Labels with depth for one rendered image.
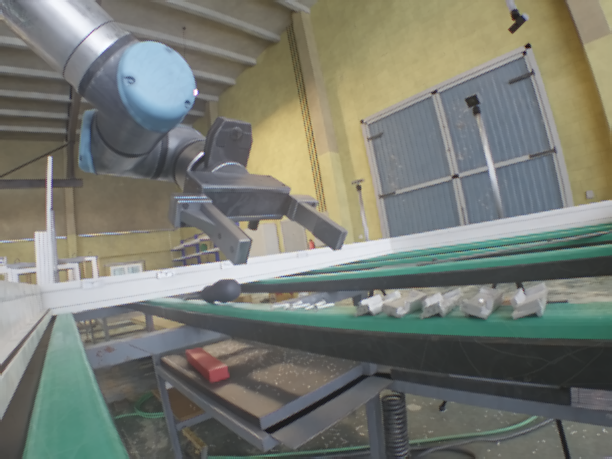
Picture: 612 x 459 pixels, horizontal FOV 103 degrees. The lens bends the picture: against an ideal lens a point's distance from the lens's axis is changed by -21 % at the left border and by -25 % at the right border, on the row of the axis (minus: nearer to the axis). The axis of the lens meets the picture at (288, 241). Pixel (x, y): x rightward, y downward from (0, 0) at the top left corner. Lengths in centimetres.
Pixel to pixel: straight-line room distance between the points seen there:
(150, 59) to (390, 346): 35
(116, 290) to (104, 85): 56
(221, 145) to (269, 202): 10
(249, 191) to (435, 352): 27
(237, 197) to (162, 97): 14
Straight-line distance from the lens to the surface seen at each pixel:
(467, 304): 21
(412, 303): 24
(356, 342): 26
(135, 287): 83
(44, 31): 39
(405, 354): 24
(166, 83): 36
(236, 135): 42
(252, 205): 39
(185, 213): 32
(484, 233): 136
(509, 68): 701
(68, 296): 82
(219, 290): 45
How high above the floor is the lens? 92
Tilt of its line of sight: 3 degrees up
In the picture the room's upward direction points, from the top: 9 degrees counter-clockwise
